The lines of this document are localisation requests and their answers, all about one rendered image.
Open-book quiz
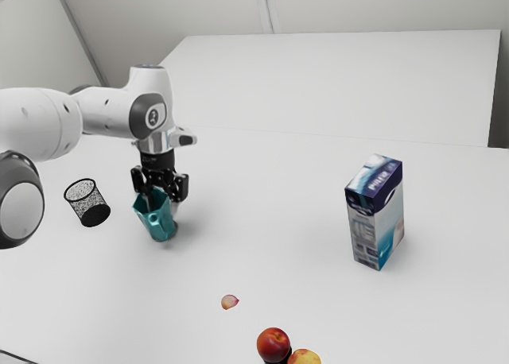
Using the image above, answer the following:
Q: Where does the yellow red apple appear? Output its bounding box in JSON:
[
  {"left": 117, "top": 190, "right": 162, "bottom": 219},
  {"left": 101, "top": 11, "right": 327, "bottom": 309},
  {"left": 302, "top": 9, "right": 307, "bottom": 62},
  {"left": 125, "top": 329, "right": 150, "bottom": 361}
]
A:
[{"left": 286, "top": 348, "right": 322, "bottom": 364}]

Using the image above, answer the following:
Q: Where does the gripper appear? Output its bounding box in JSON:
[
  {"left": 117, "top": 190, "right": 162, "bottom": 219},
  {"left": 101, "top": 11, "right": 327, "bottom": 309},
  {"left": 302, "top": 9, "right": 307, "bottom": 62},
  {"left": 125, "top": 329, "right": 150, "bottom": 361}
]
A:
[{"left": 130, "top": 149, "right": 189, "bottom": 227}]

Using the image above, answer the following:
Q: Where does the black mesh pen holder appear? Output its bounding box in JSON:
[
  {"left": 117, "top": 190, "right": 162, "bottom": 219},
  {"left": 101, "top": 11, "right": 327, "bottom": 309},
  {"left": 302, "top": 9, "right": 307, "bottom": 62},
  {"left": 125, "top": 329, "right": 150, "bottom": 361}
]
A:
[{"left": 63, "top": 177, "right": 112, "bottom": 228}]

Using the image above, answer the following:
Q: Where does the blue and white carton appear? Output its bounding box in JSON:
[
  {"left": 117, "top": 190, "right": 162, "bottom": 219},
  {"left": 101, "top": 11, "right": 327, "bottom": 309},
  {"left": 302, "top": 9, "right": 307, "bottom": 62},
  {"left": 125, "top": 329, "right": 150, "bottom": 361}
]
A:
[{"left": 344, "top": 153, "right": 405, "bottom": 272}]

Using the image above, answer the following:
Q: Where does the teal faceted mug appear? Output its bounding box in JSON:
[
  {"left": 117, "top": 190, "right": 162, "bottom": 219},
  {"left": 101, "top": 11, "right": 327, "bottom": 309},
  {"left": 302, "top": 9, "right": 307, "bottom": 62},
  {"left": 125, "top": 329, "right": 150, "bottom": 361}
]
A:
[{"left": 132, "top": 187, "right": 178, "bottom": 243}]

